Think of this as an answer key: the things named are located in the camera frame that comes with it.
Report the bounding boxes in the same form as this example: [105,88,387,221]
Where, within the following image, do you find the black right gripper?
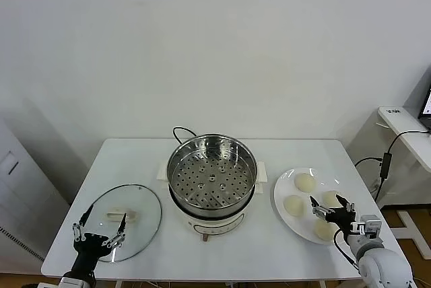
[308,194,357,234]

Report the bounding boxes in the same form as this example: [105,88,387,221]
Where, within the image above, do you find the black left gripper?
[63,205,128,279]

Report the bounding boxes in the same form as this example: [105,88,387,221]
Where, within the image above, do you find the white steamed baozi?
[313,219,338,242]
[322,190,345,209]
[294,173,317,195]
[283,194,306,218]

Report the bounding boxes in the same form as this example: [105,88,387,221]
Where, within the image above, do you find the round glass pot lid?
[75,183,163,264]

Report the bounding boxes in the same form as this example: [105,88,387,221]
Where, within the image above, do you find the stainless steel steamer basket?
[167,133,259,217]

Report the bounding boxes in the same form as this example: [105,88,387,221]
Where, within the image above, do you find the large white plate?
[273,166,360,246]

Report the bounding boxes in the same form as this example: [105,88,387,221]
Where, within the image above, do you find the white side desk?
[346,105,431,262]

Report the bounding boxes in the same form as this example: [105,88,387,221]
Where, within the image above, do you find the black laptop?
[417,85,431,131]

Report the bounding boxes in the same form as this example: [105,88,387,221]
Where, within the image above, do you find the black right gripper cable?
[333,228,360,268]

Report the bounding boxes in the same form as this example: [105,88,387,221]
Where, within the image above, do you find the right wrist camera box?
[359,214,384,237]

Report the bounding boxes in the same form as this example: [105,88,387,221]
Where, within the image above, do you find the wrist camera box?
[359,214,384,237]
[59,277,90,288]

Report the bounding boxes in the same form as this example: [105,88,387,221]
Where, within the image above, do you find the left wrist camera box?
[59,277,90,288]

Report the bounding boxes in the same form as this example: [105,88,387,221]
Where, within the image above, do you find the black power adapter cable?
[354,129,431,202]

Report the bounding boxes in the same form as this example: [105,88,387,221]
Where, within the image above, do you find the black cooker power cord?
[172,127,199,146]

